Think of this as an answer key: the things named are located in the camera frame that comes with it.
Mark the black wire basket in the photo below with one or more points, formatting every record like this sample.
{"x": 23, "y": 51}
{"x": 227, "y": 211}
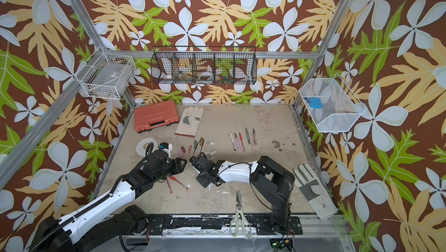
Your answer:
{"x": 206, "y": 65}

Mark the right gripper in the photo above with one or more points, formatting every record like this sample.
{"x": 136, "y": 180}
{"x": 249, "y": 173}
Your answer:
{"x": 201, "y": 181}

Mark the red plastic tool case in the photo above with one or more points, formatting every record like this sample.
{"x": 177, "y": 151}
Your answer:
{"x": 155, "y": 115}

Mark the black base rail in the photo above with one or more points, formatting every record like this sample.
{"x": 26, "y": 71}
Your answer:
{"x": 160, "y": 223}

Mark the white wire basket left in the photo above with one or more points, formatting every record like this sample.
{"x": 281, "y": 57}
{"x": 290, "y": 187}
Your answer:
{"x": 106, "y": 74}

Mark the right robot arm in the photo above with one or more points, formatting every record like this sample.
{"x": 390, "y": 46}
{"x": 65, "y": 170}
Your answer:
{"x": 273, "y": 182}

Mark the red pen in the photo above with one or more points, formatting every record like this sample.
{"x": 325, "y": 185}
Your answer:
{"x": 180, "y": 183}
{"x": 169, "y": 186}
{"x": 241, "y": 142}

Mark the blue object in basket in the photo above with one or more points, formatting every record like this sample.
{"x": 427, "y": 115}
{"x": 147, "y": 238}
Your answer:
{"x": 315, "y": 103}

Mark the grey striped work glove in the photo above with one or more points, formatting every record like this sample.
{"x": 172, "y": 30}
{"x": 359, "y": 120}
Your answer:
{"x": 310, "y": 186}

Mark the white-handled scissors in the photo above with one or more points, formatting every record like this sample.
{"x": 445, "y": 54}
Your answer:
{"x": 239, "y": 223}

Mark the beige work glove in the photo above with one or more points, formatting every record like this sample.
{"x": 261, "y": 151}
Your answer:
{"x": 190, "y": 121}

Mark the brown orange pen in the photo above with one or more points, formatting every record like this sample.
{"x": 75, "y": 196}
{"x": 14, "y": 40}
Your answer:
{"x": 254, "y": 137}

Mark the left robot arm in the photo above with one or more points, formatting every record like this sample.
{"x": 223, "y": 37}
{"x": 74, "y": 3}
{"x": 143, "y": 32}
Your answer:
{"x": 72, "y": 227}

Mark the white mesh basket right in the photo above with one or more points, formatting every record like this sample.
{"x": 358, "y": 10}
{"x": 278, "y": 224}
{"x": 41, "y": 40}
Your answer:
{"x": 341, "y": 107}

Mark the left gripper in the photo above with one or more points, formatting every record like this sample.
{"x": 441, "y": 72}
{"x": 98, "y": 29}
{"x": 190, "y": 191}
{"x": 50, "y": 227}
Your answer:
{"x": 177, "y": 165}

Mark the white tape roll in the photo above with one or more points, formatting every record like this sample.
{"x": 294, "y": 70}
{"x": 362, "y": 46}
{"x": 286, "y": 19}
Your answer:
{"x": 144, "y": 143}

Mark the pink pen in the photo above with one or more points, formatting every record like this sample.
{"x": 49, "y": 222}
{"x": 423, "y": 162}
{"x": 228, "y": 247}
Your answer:
{"x": 238, "y": 146}

